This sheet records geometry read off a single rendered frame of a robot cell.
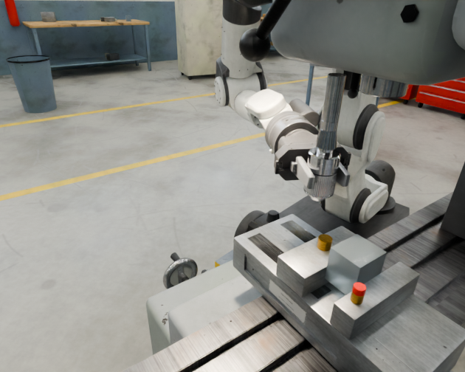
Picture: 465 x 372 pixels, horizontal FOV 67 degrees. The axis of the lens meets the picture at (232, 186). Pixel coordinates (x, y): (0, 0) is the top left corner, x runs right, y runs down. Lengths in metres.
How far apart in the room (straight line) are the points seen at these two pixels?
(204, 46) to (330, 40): 6.24
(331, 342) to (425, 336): 0.12
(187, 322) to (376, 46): 0.57
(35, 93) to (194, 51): 2.73
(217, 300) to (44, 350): 1.22
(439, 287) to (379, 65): 0.53
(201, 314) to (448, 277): 0.47
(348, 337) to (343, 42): 0.36
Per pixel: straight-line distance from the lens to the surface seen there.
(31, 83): 5.03
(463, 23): 0.25
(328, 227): 1.44
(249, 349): 0.57
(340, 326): 0.52
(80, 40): 7.95
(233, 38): 0.89
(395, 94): 0.40
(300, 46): 0.35
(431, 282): 0.77
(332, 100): 0.50
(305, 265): 0.55
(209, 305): 0.74
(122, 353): 1.74
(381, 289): 0.54
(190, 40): 6.44
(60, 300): 2.05
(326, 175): 0.53
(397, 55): 0.29
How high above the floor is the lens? 1.37
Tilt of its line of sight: 29 degrees down
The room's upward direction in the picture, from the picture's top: 1 degrees clockwise
